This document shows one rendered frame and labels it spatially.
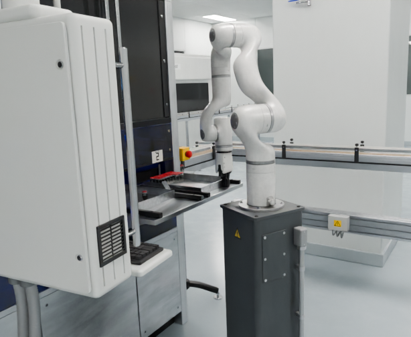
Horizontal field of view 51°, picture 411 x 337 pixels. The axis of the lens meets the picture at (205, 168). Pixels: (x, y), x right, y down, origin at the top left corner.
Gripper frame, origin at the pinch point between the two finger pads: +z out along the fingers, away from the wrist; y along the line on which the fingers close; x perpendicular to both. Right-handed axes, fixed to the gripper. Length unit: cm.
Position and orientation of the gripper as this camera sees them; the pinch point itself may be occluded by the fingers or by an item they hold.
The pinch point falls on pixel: (225, 182)
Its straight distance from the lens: 209.1
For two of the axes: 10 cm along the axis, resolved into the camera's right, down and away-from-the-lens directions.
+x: 8.5, 0.4, -5.3
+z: 0.6, 9.9, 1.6
